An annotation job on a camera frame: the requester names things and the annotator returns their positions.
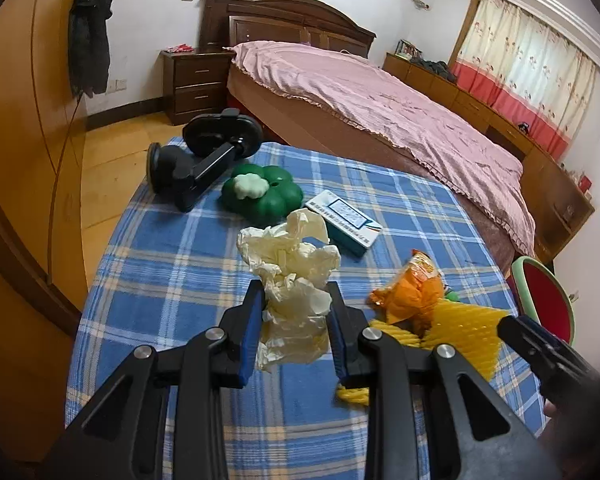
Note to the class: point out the small black item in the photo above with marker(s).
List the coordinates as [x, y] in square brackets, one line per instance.
[523, 127]

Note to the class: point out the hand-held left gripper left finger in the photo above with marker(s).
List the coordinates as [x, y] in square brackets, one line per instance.
[247, 332]

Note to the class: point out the orange snack packet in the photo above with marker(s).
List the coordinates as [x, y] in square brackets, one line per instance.
[410, 295]

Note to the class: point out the pale clover-shaped piece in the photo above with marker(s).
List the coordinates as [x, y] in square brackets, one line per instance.
[249, 186]

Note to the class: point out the red chair with green rim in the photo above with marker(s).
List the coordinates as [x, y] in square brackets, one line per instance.
[545, 295]

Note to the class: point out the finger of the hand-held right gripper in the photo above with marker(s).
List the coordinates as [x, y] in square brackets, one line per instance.
[540, 355]
[542, 330]

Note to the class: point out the pink bedspread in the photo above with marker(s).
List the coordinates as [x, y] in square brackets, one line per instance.
[380, 100]

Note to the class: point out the teal medicine box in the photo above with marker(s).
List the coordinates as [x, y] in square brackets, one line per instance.
[345, 225]

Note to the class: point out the dark wooden nightstand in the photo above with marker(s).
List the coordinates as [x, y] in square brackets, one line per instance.
[195, 85]

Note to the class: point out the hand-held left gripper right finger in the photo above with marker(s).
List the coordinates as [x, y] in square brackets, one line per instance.
[336, 340]

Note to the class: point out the red item on nightstand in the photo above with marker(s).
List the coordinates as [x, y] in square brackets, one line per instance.
[180, 48]

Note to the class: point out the small green object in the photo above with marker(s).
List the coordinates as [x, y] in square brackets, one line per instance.
[452, 294]

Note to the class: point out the dark clothes pile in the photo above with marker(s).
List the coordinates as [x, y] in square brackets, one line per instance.
[432, 70]

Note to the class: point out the dark wooden bed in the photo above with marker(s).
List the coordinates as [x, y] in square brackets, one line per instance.
[280, 20]

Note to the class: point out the long low wooden cabinet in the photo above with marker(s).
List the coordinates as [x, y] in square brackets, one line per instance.
[545, 195]

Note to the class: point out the wooden wardrobe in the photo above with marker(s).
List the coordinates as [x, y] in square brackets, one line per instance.
[20, 110]

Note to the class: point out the upright books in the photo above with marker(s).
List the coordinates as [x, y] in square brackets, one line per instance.
[409, 50]

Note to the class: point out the black suction phone holder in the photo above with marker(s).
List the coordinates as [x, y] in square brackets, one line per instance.
[200, 165]

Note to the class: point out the wall outlet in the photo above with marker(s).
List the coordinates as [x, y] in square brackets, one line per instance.
[116, 85]

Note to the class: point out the yellow foam net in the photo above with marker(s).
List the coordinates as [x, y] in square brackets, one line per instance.
[460, 335]

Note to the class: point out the green clover-shaped container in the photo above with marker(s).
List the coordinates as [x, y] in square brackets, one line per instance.
[272, 200]

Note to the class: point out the small red box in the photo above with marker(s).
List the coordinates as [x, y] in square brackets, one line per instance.
[585, 185]

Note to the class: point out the black hanging coat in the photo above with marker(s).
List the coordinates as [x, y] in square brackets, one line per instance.
[87, 40]

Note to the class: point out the cream paper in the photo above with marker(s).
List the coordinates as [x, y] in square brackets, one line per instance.
[290, 260]

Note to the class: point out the blue plaid tablecloth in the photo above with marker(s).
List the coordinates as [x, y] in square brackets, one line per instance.
[180, 260]

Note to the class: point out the cream and red curtain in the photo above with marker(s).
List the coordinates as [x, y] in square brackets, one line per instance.
[520, 60]

